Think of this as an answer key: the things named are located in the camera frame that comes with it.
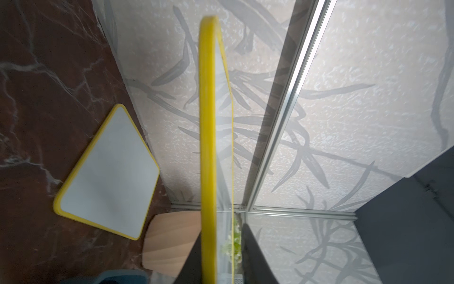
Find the yellow framed whiteboard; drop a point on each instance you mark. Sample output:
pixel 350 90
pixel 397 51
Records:
pixel 112 184
pixel 216 117

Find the beige flower pot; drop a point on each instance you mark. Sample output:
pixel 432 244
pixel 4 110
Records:
pixel 168 241

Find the dark teal storage tray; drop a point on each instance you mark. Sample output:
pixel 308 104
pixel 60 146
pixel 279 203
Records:
pixel 121 276

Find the green white artificial flowers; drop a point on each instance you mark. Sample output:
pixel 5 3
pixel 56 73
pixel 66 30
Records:
pixel 232 248

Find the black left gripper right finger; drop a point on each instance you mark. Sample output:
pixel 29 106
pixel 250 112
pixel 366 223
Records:
pixel 254 265

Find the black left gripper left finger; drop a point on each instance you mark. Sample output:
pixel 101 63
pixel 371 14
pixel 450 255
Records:
pixel 191 272

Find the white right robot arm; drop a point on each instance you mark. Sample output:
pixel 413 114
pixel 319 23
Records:
pixel 408 230

